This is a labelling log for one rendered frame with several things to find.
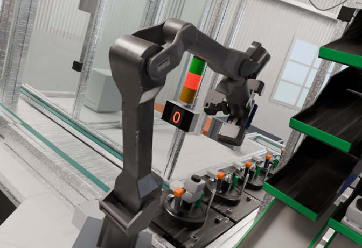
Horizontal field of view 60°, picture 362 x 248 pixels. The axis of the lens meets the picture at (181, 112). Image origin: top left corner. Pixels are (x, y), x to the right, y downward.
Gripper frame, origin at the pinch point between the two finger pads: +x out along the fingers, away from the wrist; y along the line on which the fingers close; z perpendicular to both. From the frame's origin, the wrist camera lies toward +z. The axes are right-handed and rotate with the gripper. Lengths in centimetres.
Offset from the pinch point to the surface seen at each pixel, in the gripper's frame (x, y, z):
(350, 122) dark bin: -2.1, -4.8, -23.6
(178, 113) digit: 13.3, -4.6, 26.8
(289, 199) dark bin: 1.3, 15.6, -15.9
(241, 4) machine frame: 55, -115, 52
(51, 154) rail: 9, 25, 60
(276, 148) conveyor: 136, -64, 17
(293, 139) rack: 4.2, -0.6, -12.4
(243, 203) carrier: 44.4, 7.6, 3.2
